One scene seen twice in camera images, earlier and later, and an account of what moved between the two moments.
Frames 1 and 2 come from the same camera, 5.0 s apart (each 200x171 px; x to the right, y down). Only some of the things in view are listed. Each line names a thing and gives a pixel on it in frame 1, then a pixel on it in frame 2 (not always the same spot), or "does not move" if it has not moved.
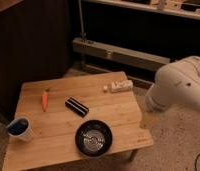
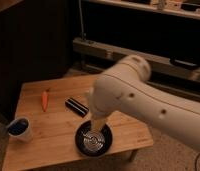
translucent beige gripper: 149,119 → 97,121
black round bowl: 93,138 does not move
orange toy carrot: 44,98 does not move
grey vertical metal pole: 82,33 does not move
